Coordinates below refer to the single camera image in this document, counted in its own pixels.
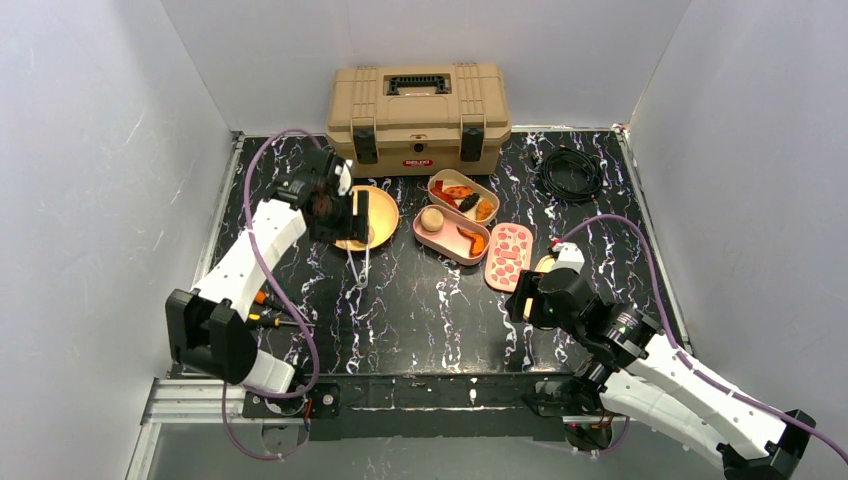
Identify beige lunch box lid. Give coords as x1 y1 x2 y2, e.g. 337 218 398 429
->
523 255 556 322

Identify white metal food tongs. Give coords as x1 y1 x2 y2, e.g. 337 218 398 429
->
345 191 371 290

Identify pink lunch box lid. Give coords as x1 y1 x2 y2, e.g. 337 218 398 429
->
484 223 533 293

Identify orange chicken wing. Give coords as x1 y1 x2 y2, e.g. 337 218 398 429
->
457 227 489 258

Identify round beige bun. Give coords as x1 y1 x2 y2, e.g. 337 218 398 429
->
419 207 444 233

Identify fried chicken piece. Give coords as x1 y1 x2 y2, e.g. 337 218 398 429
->
475 199 495 222

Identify dark brown sea cucumber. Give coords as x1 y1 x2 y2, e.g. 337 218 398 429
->
458 192 480 213

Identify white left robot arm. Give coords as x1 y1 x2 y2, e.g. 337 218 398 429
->
165 148 369 398

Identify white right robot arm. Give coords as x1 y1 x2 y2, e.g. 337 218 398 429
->
506 268 815 479

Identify pink lunch box tray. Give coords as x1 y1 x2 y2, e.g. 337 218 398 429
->
413 205 490 266

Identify beige lunch box tray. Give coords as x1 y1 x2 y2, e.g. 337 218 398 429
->
427 169 500 226

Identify tan plastic toolbox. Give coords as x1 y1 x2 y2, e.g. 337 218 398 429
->
325 63 512 178

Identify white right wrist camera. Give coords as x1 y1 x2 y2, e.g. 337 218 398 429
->
550 241 585 273

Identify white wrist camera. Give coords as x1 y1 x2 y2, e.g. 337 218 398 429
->
550 241 585 273
334 159 353 197

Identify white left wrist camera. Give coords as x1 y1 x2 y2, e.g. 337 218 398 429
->
334 159 353 197

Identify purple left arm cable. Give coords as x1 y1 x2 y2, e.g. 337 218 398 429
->
220 129 326 462

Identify coiled black cable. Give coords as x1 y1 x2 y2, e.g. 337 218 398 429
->
531 146 606 204

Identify black yellow handled screwdriver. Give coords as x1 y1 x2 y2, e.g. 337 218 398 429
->
245 313 299 329

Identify aluminium base frame rail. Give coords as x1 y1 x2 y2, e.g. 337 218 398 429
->
125 376 753 480

